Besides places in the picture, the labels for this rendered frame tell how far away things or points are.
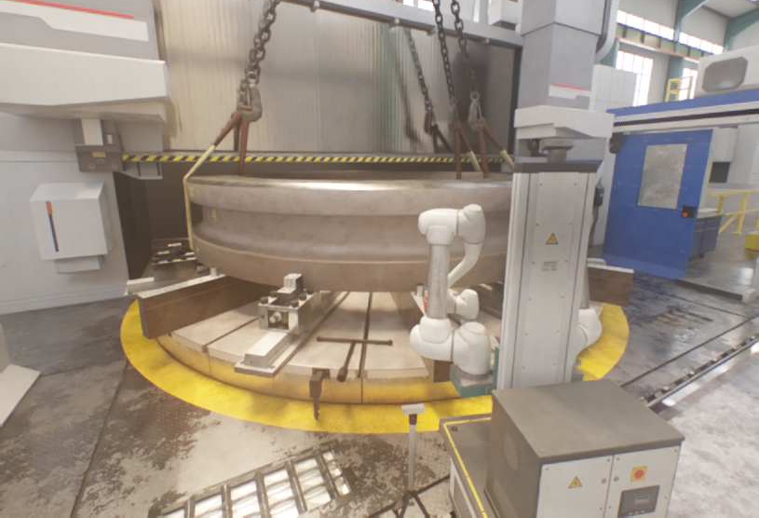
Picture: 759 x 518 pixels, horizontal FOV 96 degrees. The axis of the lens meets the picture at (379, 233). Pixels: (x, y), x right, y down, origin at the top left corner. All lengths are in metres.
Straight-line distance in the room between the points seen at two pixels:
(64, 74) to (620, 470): 4.00
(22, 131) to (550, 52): 6.71
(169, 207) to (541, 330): 7.44
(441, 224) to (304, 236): 1.70
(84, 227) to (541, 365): 4.90
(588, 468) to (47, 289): 5.74
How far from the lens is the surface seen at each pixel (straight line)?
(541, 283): 1.65
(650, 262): 7.25
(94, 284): 5.83
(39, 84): 3.69
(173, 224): 8.22
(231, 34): 5.69
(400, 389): 2.80
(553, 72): 6.66
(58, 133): 4.65
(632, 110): 7.20
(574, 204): 1.65
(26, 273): 5.95
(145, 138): 4.52
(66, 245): 5.35
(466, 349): 1.77
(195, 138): 5.41
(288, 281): 2.97
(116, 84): 3.60
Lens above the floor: 1.78
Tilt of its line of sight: 12 degrees down
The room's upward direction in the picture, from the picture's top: straight up
